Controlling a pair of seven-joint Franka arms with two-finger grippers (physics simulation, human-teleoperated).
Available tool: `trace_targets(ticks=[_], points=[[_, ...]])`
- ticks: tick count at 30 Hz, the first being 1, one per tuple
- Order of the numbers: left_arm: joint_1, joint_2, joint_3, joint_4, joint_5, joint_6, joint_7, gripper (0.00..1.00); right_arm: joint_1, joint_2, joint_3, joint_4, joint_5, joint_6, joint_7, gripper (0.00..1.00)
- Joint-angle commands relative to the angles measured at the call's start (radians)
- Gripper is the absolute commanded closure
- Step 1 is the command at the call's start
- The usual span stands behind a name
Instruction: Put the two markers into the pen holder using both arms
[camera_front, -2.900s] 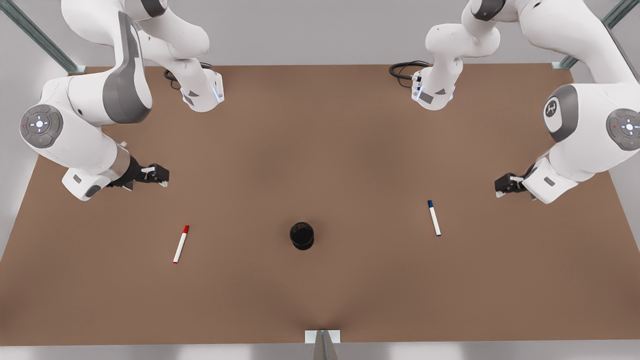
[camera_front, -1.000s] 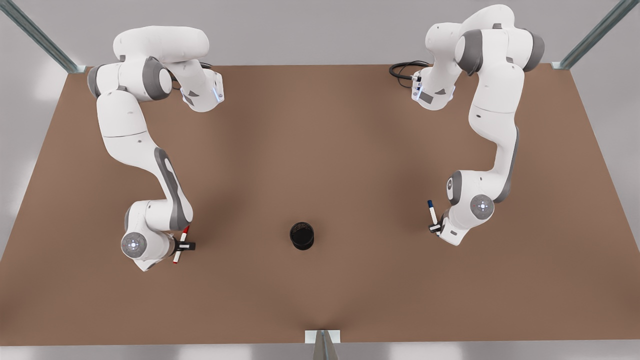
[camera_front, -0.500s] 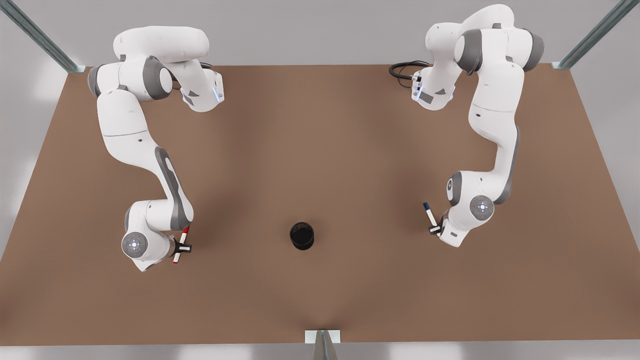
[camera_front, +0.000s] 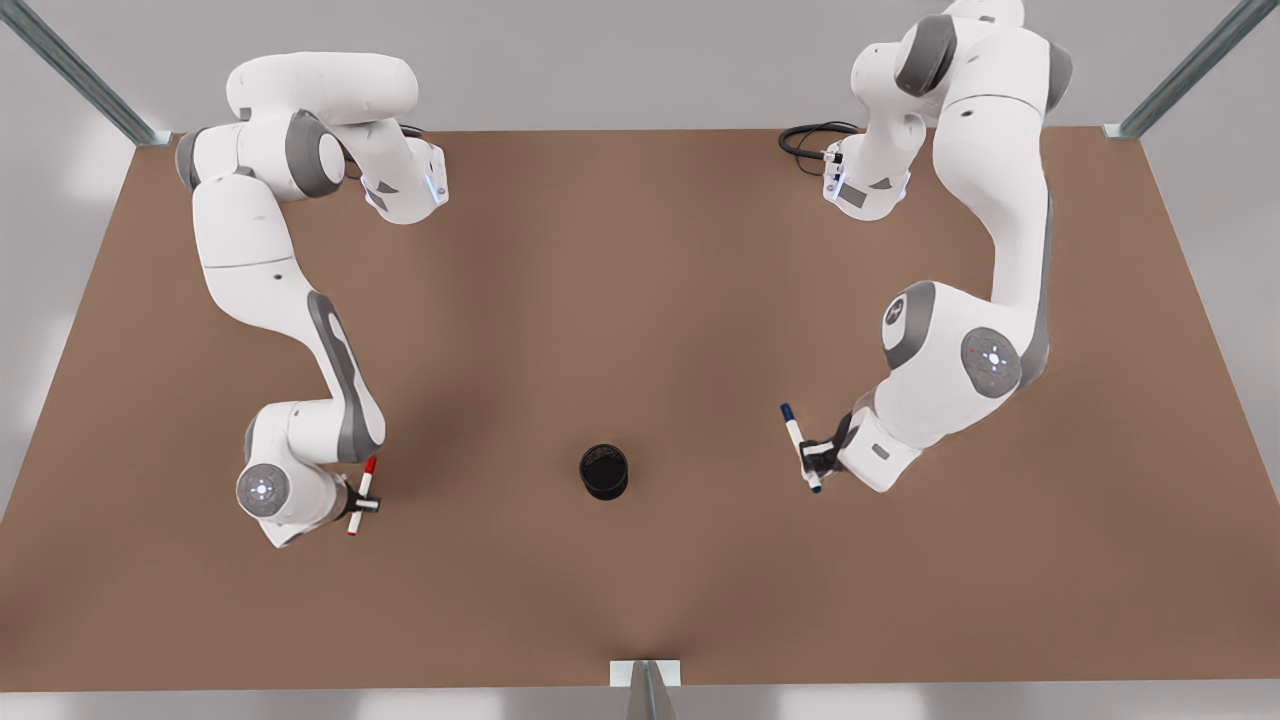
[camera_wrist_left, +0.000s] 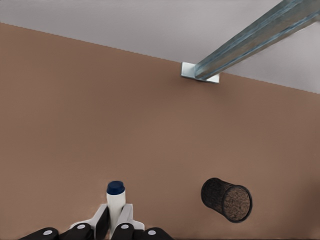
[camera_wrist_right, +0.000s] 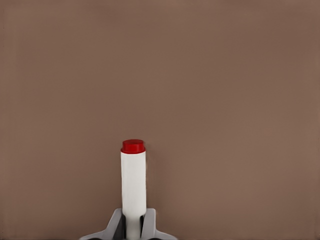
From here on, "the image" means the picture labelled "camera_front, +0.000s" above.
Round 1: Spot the white marker with red cap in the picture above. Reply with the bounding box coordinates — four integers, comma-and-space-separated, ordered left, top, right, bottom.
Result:
346, 456, 379, 538

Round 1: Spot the white marker with blue cap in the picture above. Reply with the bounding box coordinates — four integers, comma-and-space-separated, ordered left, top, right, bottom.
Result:
779, 402, 824, 495

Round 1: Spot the black cylindrical pen holder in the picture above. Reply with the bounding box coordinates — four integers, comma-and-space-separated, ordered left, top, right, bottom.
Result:
579, 444, 631, 502

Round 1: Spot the silver frame post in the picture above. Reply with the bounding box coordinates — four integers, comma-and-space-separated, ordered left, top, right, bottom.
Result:
0, 0, 173, 148
609, 659, 683, 720
1102, 0, 1280, 141

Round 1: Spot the black cable loop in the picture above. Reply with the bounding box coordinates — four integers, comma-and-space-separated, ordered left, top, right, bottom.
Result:
778, 121, 863, 179
340, 124, 429, 183

